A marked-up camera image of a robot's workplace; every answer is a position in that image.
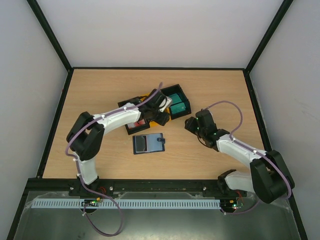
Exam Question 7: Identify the red white card stack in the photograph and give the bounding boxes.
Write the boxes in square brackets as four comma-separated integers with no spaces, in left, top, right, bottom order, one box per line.
[127,119,146,129]

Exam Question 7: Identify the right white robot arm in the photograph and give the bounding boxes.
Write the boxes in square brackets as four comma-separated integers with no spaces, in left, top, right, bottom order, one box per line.
[184,109,295,204]

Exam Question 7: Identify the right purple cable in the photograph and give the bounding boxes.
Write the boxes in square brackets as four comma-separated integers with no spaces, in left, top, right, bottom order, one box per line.
[201,100,293,216]

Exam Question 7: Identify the black card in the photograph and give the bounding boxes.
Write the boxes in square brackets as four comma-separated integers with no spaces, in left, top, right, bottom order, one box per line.
[133,135,147,154]

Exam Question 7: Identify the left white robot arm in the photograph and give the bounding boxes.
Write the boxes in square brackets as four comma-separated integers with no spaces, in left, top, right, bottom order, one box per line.
[65,88,173,185]

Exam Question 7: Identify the black bin right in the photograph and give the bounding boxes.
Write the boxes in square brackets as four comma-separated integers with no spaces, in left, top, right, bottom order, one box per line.
[161,84,192,120]

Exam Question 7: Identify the black enclosure frame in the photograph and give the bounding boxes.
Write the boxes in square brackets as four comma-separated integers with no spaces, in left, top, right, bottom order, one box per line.
[7,0,293,240]

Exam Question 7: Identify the grey slotted cable duct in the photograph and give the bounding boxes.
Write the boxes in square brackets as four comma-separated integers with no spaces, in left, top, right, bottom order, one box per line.
[31,198,221,210]

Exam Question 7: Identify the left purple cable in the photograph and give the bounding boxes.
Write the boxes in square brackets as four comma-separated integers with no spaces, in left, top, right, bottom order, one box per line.
[64,82,125,237]

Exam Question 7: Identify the dark blue card holder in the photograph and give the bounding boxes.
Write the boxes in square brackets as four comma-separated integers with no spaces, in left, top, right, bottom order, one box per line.
[132,133,166,155]

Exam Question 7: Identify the teal card stack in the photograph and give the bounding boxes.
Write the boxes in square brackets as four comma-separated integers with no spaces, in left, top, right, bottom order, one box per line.
[168,93,186,115]

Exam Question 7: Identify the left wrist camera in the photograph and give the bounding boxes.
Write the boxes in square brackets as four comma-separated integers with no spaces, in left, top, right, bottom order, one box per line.
[159,96,173,112]

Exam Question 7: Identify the black bin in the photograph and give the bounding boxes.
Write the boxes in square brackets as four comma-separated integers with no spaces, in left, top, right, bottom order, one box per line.
[161,84,192,120]
[117,95,150,135]

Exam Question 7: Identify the black mounting rail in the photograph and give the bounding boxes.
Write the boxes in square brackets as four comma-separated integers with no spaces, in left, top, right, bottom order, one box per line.
[69,179,247,199]

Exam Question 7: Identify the black bin left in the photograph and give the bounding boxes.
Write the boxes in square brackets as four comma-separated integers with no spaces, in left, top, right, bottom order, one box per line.
[117,95,150,135]

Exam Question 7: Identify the purple cable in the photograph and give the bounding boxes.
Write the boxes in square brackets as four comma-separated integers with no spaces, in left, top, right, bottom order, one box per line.
[64,82,125,237]
[201,100,293,216]

